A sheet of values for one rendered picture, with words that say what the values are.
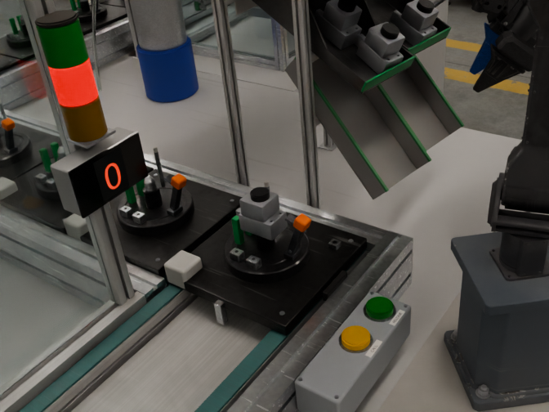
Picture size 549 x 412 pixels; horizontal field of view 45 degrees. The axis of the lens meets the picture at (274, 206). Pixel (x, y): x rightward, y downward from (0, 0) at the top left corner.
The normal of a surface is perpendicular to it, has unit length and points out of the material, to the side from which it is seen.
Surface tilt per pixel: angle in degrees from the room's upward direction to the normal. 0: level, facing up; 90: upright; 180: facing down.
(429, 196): 0
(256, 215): 90
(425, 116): 45
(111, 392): 0
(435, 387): 0
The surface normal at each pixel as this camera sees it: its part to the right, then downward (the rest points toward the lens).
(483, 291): -0.09, -0.82
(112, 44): 0.81, 0.26
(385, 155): 0.43, -0.34
